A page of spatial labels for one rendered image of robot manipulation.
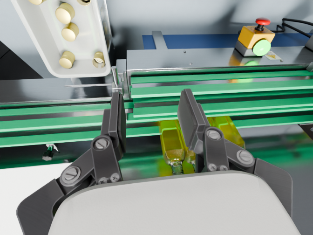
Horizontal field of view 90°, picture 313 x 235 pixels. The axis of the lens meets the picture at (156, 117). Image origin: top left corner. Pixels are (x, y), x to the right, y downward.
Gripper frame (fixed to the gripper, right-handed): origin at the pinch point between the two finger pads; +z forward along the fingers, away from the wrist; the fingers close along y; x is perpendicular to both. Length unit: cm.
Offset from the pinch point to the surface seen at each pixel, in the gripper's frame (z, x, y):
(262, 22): 38, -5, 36
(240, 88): 22.9, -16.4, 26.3
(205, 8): 61, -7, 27
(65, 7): 39.2, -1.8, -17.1
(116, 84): 22.9, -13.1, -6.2
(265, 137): 24, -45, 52
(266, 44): 34, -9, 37
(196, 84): 26.0, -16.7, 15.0
